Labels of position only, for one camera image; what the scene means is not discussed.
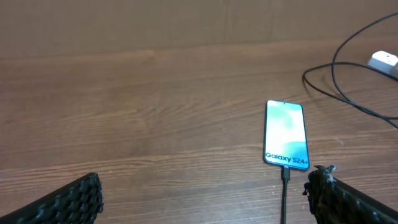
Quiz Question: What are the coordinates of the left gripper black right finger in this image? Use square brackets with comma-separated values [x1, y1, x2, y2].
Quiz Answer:
[303, 165, 397, 224]

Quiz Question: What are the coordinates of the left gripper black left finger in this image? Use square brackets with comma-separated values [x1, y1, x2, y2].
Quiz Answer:
[1, 172, 104, 224]

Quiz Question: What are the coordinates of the black charging cable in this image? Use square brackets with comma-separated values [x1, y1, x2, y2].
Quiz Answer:
[280, 11, 398, 224]

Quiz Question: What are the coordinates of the blue Galaxy smartphone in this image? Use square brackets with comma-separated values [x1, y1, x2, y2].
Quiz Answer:
[263, 100, 310, 170]

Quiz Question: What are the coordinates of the white power strip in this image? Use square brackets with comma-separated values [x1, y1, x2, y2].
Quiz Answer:
[368, 51, 397, 77]

